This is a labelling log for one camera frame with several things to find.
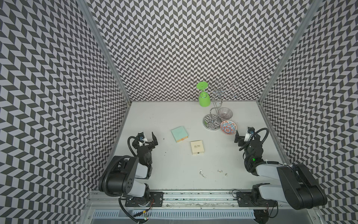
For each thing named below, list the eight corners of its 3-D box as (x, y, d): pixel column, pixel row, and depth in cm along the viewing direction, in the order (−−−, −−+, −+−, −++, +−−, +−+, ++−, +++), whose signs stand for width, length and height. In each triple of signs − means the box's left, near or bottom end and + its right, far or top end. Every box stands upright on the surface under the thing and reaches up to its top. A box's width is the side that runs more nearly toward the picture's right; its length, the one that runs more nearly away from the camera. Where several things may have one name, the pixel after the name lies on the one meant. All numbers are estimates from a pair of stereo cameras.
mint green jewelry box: (176, 143, 96) (176, 140, 92) (171, 132, 101) (171, 129, 98) (188, 138, 98) (188, 135, 95) (183, 128, 103) (183, 125, 100)
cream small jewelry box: (192, 155, 90) (192, 153, 87) (190, 143, 96) (190, 140, 93) (204, 153, 91) (205, 151, 88) (201, 141, 96) (202, 139, 94)
